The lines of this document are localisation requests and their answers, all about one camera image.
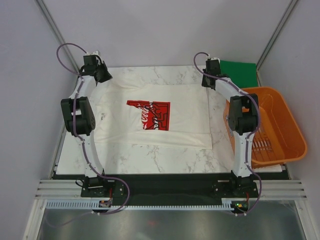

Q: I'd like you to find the white coca-cola t-shirt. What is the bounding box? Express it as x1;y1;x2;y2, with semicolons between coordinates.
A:
91;74;212;150

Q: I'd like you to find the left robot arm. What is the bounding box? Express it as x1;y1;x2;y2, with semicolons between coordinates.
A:
60;63;113;197

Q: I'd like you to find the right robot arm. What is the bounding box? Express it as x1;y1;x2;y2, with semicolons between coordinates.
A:
202;70;261;197

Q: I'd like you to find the folded green t-shirt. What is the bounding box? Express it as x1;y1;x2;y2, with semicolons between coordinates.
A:
220;60;258;89

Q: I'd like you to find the orange plastic basket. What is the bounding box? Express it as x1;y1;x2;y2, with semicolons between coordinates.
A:
222;86;308;169

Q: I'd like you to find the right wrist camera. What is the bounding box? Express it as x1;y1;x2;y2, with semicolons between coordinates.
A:
205;57;221;76

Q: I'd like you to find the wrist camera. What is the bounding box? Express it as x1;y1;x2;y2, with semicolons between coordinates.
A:
205;57;221;76
83;50;100;66

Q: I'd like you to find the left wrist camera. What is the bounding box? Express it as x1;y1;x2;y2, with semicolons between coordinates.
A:
83;50;100;66

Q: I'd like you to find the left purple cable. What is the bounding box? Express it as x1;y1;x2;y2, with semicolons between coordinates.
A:
55;42;131;228

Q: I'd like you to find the purple cable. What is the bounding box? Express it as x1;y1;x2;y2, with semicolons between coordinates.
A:
193;51;263;217
55;42;131;228

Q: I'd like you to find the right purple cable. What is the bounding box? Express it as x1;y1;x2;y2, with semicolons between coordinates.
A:
193;51;263;217

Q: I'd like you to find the left aluminium frame post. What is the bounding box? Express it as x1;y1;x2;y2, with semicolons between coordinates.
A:
34;0;79;72

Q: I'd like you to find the aluminium frame post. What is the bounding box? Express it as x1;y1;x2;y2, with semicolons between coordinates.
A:
34;0;79;72
256;0;300;72

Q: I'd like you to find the right aluminium frame post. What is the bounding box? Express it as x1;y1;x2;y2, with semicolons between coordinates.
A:
256;0;300;72

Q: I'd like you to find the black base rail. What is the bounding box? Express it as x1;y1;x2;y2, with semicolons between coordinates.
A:
81;173;258;207

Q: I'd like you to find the white slotted cable duct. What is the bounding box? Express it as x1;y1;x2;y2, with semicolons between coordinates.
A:
45;198;248;211

